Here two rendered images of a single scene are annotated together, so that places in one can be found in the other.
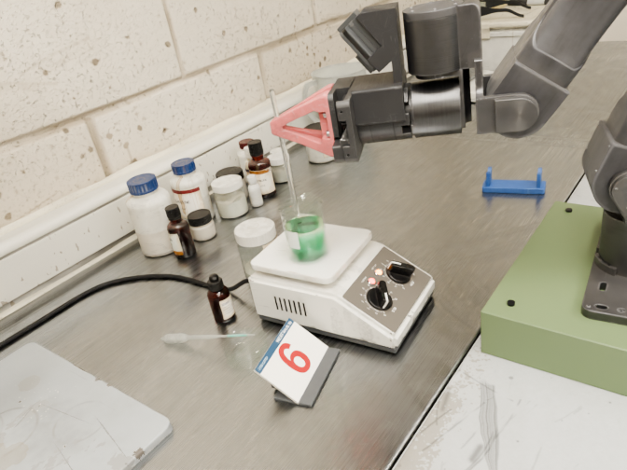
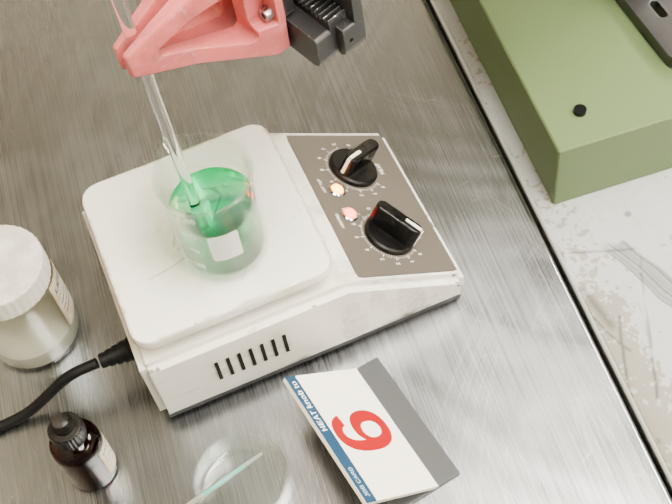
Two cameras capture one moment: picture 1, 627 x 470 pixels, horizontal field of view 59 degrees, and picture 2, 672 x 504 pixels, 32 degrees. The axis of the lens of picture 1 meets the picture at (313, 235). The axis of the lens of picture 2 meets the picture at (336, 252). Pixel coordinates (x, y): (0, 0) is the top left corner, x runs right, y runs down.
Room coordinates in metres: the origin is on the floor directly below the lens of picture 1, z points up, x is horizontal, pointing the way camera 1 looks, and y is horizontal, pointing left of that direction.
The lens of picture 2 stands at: (0.30, 0.26, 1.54)
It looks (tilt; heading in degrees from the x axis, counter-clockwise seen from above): 57 degrees down; 311
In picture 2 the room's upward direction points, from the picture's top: 10 degrees counter-clockwise
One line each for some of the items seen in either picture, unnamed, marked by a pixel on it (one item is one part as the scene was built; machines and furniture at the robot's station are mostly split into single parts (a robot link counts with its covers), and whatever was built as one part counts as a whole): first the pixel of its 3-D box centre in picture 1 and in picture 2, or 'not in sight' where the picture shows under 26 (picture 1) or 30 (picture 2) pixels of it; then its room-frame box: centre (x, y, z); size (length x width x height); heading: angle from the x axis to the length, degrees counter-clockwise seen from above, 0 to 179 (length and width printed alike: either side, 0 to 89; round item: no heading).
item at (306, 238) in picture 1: (305, 228); (210, 206); (0.59, 0.01, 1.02); 0.06 x 0.05 x 0.08; 167
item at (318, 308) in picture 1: (334, 281); (256, 254); (0.59, -0.02, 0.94); 0.22 x 0.13 x 0.08; 54
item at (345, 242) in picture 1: (312, 249); (203, 231); (0.61, 0.00, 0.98); 0.12 x 0.12 x 0.01; 54
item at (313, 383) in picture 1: (299, 359); (371, 426); (0.48, 0.04, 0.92); 0.09 x 0.06 x 0.04; 153
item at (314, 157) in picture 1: (321, 142); not in sight; (1.14, -0.05, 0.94); 0.07 x 0.07 x 0.07
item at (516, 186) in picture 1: (513, 179); not in sight; (0.83, -0.35, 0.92); 0.10 x 0.03 x 0.04; 61
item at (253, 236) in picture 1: (259, 250); (15, 299); (0.71, 0.08, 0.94); 0.06 x 0.06 x 0.08
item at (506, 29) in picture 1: (501, 34); not in sight; (1.70, -0.67, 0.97); 0.37 x 0.31 x 0.14; 140
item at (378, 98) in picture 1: (370, 61); not in sight; (0.57, -0.09, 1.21); 0.07 x 0.06 x 0.11; 163
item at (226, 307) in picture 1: (218, 296); (76, 444); (0.62, 0.14, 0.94); 0.03 x 0.03 x 0.07
